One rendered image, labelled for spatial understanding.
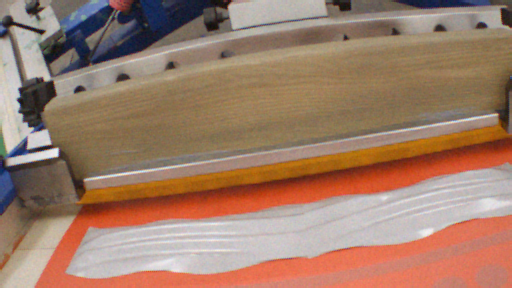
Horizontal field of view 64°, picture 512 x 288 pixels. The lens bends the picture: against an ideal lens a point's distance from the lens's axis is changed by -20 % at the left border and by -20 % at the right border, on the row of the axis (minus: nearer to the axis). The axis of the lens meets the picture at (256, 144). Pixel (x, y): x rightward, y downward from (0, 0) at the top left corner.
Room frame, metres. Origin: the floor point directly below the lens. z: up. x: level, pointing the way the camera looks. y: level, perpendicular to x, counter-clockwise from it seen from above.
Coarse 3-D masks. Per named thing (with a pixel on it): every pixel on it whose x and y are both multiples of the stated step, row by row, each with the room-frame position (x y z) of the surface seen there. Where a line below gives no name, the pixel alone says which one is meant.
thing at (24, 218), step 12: (12, 204) 0.23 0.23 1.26; (0, 216) 0.21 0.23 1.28; (12, 216) 0.22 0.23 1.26; (24, 216) 0.23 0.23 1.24; (36, 216) 0.24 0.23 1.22; (0, 228) 0.20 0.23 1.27; (12, 228) 0.21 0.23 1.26; (24, 228) 0.22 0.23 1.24; (0, 240) 0.19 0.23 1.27; (12, 240) 0.20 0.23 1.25; (0, 252) 0.18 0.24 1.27; (12, 252) 0.19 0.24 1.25; (0, 264) 0.17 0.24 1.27
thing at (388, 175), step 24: (480, 144) 0.18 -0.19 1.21; (504, 144) 0.17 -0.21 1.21; (360, 168) 0.20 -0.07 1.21; (384, 168) 0.19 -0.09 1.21; (408, 168) 0.18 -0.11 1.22; (432, 168) 0.17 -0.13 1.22; (456, 168) 0.16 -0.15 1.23; (480, 168) 0.15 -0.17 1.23; (312, 192) 0.19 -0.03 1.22; (336, 192) 0.18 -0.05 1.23; (360, 192) 0.17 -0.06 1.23; (504, 216) 0.09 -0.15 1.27; (432, 240) 0.09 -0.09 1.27; (312, 264) 0.11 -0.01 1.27; (336, 264) 0.10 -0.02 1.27
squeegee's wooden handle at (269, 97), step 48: (288, 48) 0.27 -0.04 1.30; (336, 48) 0.24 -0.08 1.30; (384, 48) 0.23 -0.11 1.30; (432, 48) 0.22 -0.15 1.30; (480, 48) 0.21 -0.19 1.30; (96, 96) 0.28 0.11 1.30; (144, 96) 0.26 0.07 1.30; (192, 96) 0.25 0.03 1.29; (240, 96) 0.24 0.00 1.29; (288, 96) 0.23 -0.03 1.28; (336, 96) 0.22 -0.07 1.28; (384, 96) 0.21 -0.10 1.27; (432, 96) 0.20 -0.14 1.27; (480, 96) 0.19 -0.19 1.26; (96, 144) 0.26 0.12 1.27; (144, 144) 0.24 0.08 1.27; (192, 144) 0.23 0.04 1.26; (240, 144) 0.22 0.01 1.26
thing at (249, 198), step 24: (192, 192) 0.23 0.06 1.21; (216, 192) 0.22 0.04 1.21; (240, 192) 0.21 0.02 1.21; (264, 192) 0.20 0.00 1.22; (288, 192) 0.20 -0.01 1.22; (96, 216) 0.22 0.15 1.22; (120, 216) 0.22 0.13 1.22; (144, 216) 0.21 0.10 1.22; (168, 216) 0.20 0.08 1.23; (192, 216) 0.19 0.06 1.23; (216, 216) 0.19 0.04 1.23; (72, 240) 0.19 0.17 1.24; (48, 264) 0.17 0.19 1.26; (264, 264) 0.12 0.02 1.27; (288, 264) 0.12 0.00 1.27
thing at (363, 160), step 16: (432, 144) 0.19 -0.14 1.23; (448, 144) 0.18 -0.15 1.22; (464, 144) 0.18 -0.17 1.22; (336, 160) 0.20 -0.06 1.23; (352, 160) 0.20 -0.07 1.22; (368, 160) 0.20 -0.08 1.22; (384, 160) 0.19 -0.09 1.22; (240, 176) 0.22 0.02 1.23; (256, 176) 0.21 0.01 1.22; (272, 176) 0.21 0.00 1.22; (288, 176) 0.21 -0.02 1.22; (112, 192) 0.24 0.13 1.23; (128, 192) 0.23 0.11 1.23; (144, 192) 0.23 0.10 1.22; (160, 192) 0.23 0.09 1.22; (176, 192) 0.22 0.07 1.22
